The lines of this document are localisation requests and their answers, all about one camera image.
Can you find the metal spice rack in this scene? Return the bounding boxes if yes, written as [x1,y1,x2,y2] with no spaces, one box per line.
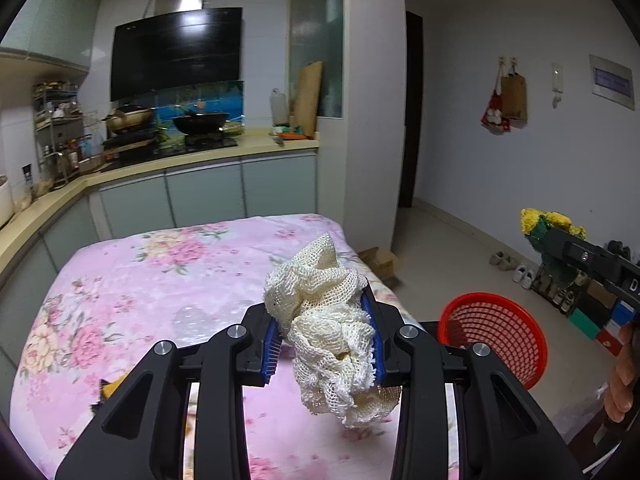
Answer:
[34,82,83,188]

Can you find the cardboard box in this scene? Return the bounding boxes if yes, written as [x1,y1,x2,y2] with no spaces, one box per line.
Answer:
[359,246,401,281]

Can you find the white electric panel box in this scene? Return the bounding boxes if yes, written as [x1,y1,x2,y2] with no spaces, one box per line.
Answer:
[588,54,634,108]

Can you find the black range hood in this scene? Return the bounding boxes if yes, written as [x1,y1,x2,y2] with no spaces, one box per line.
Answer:
[110,0,244,102]

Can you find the green storage box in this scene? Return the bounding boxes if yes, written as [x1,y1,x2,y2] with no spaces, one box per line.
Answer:
[569,308,601,338]

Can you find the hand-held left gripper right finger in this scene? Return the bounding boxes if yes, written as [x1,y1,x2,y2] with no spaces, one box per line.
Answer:
[360,287,583,480]

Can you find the frosted glass panel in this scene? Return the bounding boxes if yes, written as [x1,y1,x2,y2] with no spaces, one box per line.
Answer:
[289,0,346,120]

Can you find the red plastic basket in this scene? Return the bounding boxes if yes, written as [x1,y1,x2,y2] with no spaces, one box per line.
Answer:
[437,291,548,391]

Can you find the blue backsplash panel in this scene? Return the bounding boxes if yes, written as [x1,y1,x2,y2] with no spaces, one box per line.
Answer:
[157,80,246,133]

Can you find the black wok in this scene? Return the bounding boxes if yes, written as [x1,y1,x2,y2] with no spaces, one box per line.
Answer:
[171,101,231,136]

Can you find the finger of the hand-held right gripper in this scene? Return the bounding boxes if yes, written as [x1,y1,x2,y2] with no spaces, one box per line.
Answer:
[542,226,628,291]

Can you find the black shoe rack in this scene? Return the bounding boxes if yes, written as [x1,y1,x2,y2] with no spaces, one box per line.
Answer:
[530,255,591,313]

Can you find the cream mesh cloth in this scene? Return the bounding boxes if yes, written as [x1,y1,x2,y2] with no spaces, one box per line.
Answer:
[263,232,402,429]

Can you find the black portable stove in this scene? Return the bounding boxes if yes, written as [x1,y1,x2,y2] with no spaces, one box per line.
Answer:
[102,129,160,153]

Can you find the yellow foam mesh sleeve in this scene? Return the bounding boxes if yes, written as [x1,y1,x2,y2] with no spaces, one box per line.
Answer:
[97,372,132,403]

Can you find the red hanging bag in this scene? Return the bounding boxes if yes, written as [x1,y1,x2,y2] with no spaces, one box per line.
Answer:
[481,62,513,133]

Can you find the clear plastic bottle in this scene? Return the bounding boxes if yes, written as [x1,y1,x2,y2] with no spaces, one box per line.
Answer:
[270,88,290,127]

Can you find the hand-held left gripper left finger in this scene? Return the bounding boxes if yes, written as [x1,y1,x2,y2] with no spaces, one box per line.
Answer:
[54,302,286,480]

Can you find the brown paper hanging bag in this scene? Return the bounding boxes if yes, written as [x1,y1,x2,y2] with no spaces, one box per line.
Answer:
[500,62,528,122]

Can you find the white intercom phone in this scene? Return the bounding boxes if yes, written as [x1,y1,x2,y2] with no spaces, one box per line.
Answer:
[550,63,564,109]

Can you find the black gas stove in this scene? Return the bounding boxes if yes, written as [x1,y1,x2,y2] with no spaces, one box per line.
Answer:
[157,130,238,153]

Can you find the kitchen counter cabinets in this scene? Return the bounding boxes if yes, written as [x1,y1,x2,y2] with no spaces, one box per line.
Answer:
[0,137,321,391]

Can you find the wooden cutting board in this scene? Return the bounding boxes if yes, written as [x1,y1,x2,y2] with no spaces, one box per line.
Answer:
[292,61,324,138]

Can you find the grey wall cabinets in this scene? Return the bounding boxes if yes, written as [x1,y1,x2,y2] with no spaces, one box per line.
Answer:
[0,0,103,68]

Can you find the yellow green knitted item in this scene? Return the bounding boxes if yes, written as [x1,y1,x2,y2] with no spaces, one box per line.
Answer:
[520,207,588,286]

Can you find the pink floral blanket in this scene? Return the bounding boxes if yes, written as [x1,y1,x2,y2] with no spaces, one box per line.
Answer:
[10,212,453,480]

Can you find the person's right hand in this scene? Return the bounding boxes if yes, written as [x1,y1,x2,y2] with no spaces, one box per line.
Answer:
[602,321,640,423]

